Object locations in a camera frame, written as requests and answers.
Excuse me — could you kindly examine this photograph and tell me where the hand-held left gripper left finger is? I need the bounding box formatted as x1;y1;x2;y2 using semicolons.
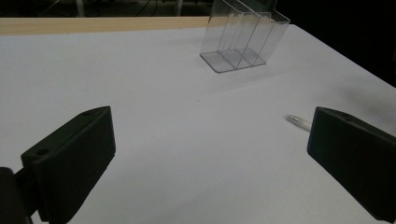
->
20;105;117;224

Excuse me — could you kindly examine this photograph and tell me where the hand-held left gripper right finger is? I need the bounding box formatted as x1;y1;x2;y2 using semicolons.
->
306;105;396;224

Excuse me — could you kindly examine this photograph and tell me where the clear acrylic pen holder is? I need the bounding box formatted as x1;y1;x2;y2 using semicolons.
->
199;0;291;74

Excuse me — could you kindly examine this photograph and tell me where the light wooden board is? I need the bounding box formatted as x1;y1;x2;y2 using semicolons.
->
0;16;210;36

